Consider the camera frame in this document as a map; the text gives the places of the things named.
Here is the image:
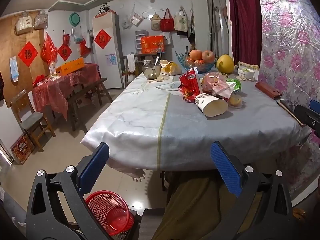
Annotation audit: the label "maroon curtain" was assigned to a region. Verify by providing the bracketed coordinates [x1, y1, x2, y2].
[228, 0, 262, 67]

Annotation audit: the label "yellow food bag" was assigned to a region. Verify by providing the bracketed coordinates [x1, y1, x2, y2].
[160, 60, 182, 76]

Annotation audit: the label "red snack packet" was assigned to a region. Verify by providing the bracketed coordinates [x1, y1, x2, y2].
[178, 69, 202, 102]

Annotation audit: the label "green plastic basin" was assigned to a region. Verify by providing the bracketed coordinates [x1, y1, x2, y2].
[70, 12, 81, 26]

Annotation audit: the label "small fridge poster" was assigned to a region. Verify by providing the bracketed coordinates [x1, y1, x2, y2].
[105, 53, 117, 66]

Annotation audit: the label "yellow pomelo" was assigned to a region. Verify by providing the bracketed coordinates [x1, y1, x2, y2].
[216, 54, 235, 74]

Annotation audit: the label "dark red printed box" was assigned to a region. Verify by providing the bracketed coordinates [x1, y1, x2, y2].
[10, 133, 36, 165]

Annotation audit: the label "yellow jelly cup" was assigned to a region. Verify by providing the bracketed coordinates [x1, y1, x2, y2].
[229, 94, 243, 109]

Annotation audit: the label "person's olive pants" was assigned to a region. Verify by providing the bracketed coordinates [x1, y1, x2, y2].
[152, 172, 250, 240]

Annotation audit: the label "black smartphone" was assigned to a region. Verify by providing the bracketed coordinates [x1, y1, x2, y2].
[276, 99, 304, 127]

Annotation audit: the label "blue glass fruit bowl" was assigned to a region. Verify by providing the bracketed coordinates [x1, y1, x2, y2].
[174, 51, 218, 71]

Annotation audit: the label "panda plush toy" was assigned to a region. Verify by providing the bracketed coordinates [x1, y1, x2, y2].
[98, 3, 111, 15]

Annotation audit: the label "white tote bag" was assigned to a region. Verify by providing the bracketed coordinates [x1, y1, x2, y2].
[174, 7, 189, 33]

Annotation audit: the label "white drawer shelf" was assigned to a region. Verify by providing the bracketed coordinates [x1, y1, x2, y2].
[135, 29, 148, 54]

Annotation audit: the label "red mesh waste basket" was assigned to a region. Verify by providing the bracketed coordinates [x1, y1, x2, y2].
[85, 191, 135, 235]

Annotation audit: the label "brown wooden stool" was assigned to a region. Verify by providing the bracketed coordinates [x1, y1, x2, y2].
[292, 207, 307, 221]

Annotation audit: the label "beige bag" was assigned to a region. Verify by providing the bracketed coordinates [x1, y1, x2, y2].
[150, 11, 161, 31]

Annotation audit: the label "white patterned handbag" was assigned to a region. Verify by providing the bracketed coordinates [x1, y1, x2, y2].
[14, 11, 33, 35]

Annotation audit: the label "white refrigerator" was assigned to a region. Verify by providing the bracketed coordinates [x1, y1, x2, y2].
[92, 13, 123, 90]

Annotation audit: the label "pink plastic bag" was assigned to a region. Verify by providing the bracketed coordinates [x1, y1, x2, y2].
[201, 72, 235, 98]

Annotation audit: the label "red plastic bag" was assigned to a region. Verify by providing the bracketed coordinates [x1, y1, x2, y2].
[40, 32, 58, 63]

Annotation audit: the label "wooden chair grey cushion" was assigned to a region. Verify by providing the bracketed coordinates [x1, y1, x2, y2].
[9, 89, 56, 152]

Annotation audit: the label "blue face mask pack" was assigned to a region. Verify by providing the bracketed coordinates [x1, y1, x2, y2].
[9, 57, 20, 82]

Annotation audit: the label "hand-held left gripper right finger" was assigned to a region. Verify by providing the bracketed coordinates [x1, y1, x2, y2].
[211, 142, 295, 240]

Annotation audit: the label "white ceramic bowl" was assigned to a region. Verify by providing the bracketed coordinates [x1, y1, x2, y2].
[237, 67, 255, 81]

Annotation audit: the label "green snack packet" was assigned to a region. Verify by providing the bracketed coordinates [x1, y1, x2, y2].
[226, 79, 242, 92]

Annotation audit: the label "dark wooden chair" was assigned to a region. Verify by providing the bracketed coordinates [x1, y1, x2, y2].
[119, 53, 141, 86]

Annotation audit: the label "wooden wall board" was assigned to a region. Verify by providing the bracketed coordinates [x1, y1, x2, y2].
[0, 15, 50, 108]

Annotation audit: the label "white grey tablecloth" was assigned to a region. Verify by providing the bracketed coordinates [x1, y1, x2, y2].
[80, 66, 312, 171]

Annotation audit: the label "red paper pile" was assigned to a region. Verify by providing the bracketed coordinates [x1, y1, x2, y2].
[32, 74, 52, 86]

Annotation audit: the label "white paper cup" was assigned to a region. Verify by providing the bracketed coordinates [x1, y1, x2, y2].
[195, 93, 228, 117]

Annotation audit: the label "silver handbag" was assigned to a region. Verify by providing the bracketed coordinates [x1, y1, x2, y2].
[34, 9, 49, 30]

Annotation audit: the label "white towel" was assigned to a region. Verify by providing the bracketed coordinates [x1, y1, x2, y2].
[127, 53, 137, 73]

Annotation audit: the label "red gold gift box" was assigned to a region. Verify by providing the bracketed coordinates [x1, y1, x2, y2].
[140, 36, 165, 54]

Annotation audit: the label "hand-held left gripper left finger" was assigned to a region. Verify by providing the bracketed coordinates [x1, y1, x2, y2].
[25, 142, 110, 240]

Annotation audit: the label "clear plastic bag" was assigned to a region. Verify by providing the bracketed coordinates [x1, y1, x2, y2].
[127, 3, 145, 28]

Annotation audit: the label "orange cardboard box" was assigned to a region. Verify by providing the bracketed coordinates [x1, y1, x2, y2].
[55, 58, 85, 76]

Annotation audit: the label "red covered table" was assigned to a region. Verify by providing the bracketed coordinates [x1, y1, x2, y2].
[32, 63, 101, 120]

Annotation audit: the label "red diamond paper decoration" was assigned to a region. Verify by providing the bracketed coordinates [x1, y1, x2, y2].
[18, 41, 38, 67]
[58, 44, 73, 61]
[94, 29, 112, 50]

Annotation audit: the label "wooden bench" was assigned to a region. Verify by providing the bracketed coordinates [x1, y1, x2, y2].
[67, 77, 113, 132]

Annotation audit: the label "red tote bag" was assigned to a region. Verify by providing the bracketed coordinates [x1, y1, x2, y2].
[160, 8, 174, 33]

